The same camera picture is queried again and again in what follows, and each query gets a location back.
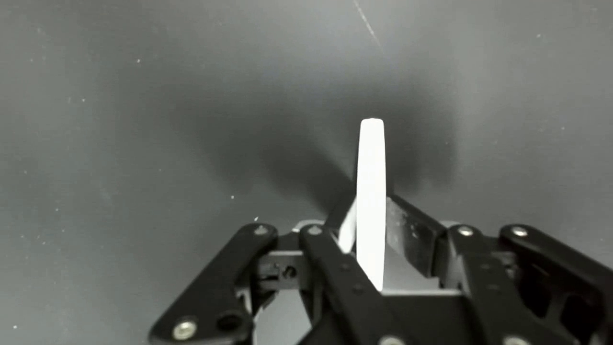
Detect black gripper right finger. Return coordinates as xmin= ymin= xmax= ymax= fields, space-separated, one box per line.
xmin=382 ymin=192 xmax=613 ymax=345

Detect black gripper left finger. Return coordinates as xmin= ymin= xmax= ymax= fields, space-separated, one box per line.
xmin=148 ymin=219 xmax=386 ymax=345

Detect white spoon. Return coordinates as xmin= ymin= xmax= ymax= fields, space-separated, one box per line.
xmin=336 ymin=116 xmax=390 ymax=294

